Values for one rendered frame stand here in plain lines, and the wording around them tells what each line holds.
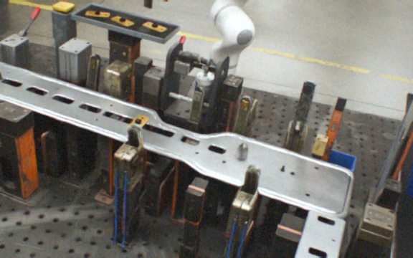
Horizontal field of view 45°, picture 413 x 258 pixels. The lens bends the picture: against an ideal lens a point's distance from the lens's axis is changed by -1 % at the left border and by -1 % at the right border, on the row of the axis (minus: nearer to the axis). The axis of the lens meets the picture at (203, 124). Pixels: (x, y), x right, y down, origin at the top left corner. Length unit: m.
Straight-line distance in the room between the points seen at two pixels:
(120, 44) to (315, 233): 0.97
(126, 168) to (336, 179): 0.60
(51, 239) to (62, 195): 0.20
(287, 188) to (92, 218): 0.66
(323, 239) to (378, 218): 0.15
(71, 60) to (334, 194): 0.95
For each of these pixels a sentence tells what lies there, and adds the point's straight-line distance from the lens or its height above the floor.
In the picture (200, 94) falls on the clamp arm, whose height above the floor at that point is 1.08.
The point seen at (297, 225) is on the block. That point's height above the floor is 0.98.
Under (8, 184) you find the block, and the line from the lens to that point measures 1.78.
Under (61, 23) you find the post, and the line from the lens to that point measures 1.97.
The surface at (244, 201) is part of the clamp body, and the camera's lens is 1.29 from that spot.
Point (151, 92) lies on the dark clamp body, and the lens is 1.70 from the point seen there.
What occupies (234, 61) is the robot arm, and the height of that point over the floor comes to 1.00.
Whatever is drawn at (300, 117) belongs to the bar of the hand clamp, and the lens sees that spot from 1.54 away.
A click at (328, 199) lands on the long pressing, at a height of 1.00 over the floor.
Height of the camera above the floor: 1.91
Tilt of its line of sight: 35 degrees down
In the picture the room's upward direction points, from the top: 8 degrees clockwise
